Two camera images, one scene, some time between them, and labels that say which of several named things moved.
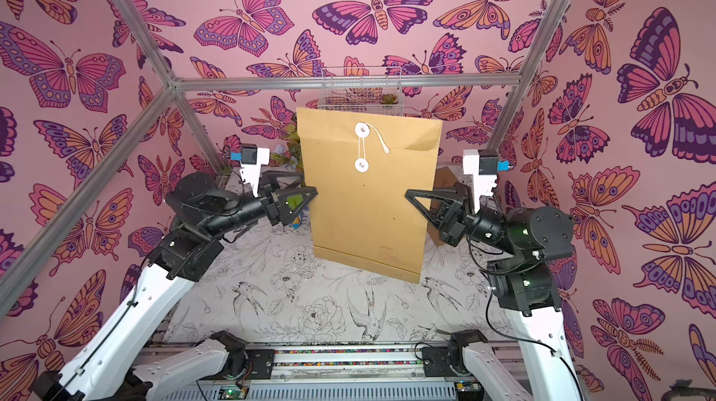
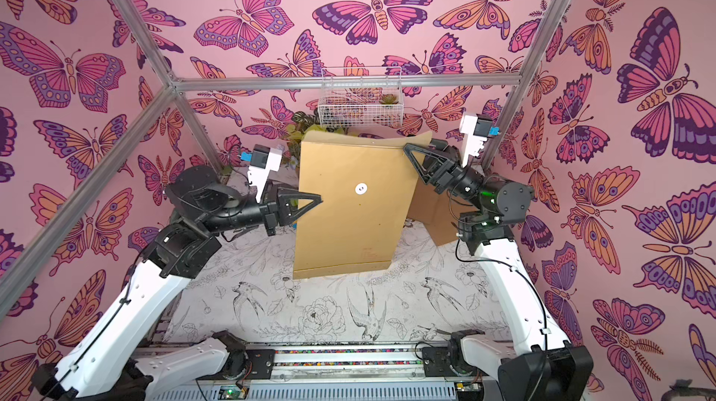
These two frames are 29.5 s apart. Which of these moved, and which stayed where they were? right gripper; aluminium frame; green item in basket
Moved: right gripper
Stayed: aluminium frame; green item in basket
